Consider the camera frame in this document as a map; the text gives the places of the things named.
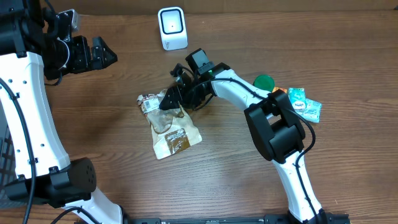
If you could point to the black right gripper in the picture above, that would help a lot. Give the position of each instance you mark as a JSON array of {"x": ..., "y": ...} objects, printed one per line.
[{"x": 183, "y": 98}]

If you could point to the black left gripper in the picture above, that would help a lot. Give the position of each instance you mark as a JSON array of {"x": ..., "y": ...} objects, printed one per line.
[{"x": 87, "y": 61}]

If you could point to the brown beige cookie pouch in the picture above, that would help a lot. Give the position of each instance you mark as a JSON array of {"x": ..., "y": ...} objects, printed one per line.
[{"x": 172, "y": 130}]

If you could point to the green lid jar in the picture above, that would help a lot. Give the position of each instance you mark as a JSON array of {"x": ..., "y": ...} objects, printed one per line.
[{"x": 264, "y": 82}]

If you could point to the small orange snack packet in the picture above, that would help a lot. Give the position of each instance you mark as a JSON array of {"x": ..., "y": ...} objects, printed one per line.
[{"x": 281, "y": 89}]

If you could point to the small teal white packet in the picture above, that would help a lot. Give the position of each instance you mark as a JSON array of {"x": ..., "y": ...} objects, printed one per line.
[{"x": 297, "y": 98}]

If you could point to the teal tissue packet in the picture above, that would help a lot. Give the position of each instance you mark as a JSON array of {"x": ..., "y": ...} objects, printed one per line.
[{"x": 312, "y": 111}]

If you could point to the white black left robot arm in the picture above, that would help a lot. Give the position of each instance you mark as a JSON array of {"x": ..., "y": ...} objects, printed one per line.
[{"x": 38, "y": 49}]

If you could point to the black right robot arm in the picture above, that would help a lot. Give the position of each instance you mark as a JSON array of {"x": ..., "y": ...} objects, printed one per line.
[{"x": 277, "y": 131}]

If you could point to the white barcode scanner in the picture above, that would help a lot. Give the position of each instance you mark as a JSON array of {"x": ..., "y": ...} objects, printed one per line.
[{"x": 173, "y": 31}]

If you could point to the grey plastic shopping basket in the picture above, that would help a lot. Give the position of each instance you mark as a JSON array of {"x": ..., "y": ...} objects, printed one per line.
[{"x": 7, "y": 167}]

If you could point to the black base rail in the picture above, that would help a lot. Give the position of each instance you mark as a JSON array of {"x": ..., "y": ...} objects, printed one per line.
[{"x": 327, "y": 218}]

